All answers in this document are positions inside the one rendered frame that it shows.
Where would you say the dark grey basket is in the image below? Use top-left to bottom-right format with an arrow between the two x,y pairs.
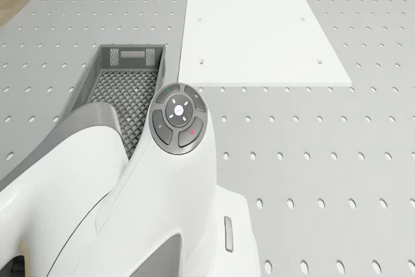
66,43 -> 169,161

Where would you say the white board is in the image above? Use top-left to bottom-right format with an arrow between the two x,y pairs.
178,0 -> 353,88

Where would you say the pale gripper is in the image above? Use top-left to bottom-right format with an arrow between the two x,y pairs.
5,255 -> 27,277

